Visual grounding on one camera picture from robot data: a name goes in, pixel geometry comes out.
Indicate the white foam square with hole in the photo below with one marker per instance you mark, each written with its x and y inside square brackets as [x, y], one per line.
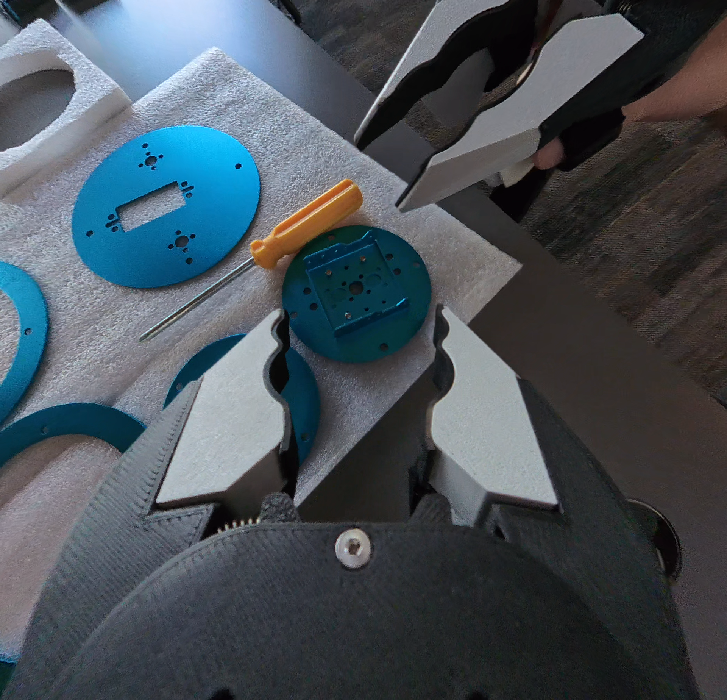
[102, 95]

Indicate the white foam sheet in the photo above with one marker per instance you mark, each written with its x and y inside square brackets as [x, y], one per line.
[341, 143]

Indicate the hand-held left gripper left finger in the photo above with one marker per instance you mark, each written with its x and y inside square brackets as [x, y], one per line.
[233, 421]

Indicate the blue disc with rectangular hole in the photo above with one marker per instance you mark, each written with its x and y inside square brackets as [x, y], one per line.
[216, 228]

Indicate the person's right forearm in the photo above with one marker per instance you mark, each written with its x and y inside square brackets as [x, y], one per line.
[681, 86]

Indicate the person's right hand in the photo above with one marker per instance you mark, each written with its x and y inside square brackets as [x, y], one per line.
[585, 137]

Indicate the blue square bracket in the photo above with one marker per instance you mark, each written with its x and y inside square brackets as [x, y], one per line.
[352, 308]

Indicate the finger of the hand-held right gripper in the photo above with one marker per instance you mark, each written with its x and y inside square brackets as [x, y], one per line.
[448, 18]
[579, 58]

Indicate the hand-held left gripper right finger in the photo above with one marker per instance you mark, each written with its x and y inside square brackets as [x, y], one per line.
[488, 427]

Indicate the plain blue round plate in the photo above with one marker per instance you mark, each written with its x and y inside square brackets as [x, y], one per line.
[305, 396]

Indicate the blue disc with small holes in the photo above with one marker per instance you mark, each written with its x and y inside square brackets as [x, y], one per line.
[400, 336]

